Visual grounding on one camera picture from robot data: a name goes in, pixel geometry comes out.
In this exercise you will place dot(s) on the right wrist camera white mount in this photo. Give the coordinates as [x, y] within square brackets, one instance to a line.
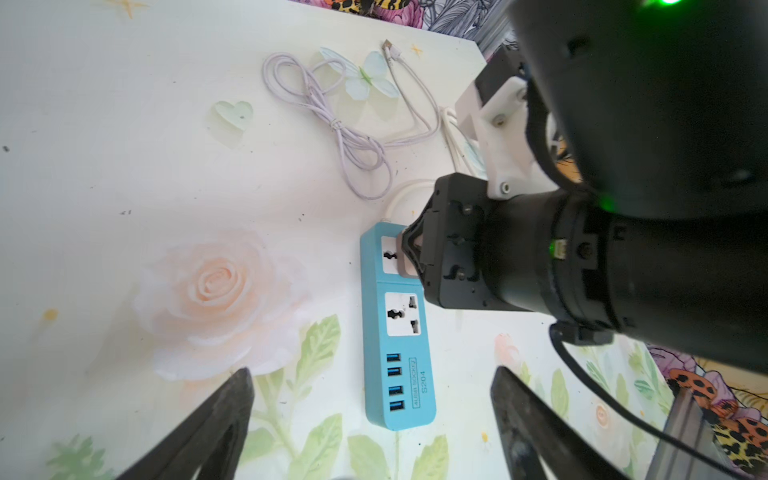
[493, 113]

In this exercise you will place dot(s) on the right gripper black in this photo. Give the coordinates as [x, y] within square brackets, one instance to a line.
[471, 252]

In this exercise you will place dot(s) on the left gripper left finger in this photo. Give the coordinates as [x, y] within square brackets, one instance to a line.
[209, 442]

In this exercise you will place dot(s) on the teal power strip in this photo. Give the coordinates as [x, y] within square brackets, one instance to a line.
[398, 376]

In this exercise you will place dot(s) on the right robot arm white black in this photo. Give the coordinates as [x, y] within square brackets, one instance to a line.
[650, 117]

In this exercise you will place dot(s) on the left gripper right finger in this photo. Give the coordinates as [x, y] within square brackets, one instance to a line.
[535, 440]

